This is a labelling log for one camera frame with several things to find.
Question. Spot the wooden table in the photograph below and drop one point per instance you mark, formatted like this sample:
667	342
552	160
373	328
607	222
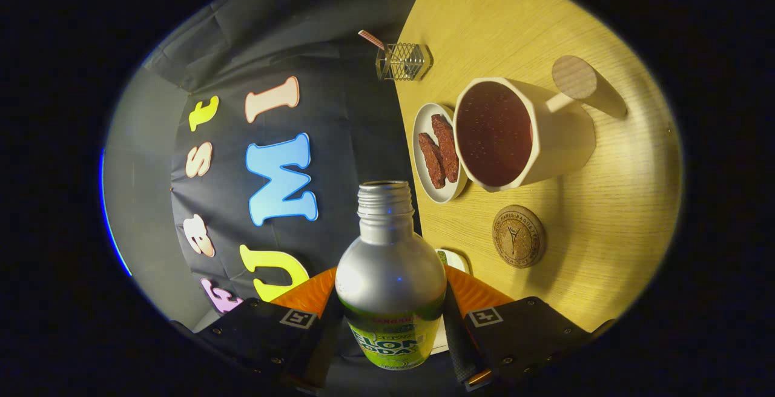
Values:
605	203

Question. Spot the silver juice bottle green label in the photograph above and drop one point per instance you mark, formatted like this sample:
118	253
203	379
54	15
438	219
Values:
390	264

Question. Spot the black backdrop cloth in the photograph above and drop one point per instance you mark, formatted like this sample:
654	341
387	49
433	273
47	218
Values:
339	112

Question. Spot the striped straw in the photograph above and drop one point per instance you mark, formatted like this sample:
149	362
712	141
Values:
370	39

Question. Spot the round cork coaster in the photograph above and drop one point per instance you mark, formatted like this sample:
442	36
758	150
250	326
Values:
519	236

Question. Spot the white cup red inside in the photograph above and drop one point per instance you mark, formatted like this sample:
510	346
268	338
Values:
560	143

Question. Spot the white divided plate with beans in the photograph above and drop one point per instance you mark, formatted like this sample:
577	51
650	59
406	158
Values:
455	261

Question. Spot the brown meat piece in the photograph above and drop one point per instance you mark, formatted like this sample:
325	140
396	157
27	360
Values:
446	146
431	161

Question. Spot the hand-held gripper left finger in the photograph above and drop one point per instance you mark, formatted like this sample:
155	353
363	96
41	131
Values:
260	335

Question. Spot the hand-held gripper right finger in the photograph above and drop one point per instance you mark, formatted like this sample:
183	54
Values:
527	333

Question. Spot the white oval plate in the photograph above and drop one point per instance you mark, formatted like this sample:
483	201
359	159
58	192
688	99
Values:
442	194

